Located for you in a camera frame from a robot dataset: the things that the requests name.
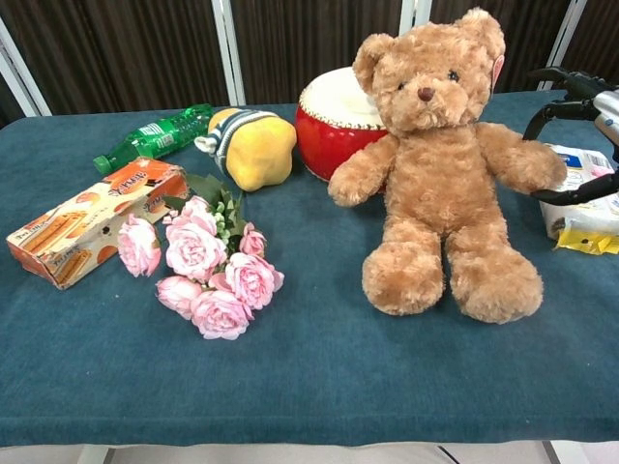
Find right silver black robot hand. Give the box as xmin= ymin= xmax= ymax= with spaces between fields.
xmin=521 ymin=67 xmax=619 ymax=205

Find brown teddy bear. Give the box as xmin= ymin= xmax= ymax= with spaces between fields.
xmin=327 ymin=7 xmax=568 ymax=325

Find white tissue pack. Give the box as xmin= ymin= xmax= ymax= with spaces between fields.
xmin=538 ymin=143 xmax=619 ymax=256

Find red drum with white skin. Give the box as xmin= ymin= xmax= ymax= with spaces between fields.
xmin=294 ymin=66 xmax=391 ymax=184

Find yellow plush toy striped hat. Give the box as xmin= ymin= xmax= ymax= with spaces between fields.
xmin=193 ymin=107 xmax=298 ymax=193

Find blue table cloth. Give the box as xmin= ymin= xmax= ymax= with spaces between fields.
xmin=0 ymin=89 xmax=619 ymax=449

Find pink rose bouquet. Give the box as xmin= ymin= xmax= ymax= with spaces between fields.
xmin=117 ymin=173 xmax=285 ymax=341

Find green plastic soda bottle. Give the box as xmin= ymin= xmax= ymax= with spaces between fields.
xmin=92 ymin=102 xmax=214 ymax=175

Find dark partition screen white frames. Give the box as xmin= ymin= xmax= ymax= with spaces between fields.
xmin=0 ymin=0 xmax=619 ymax=130

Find orange biscuit box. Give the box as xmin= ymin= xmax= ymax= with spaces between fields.
xmin=6 ymin=157 xmax=189 ymax=291

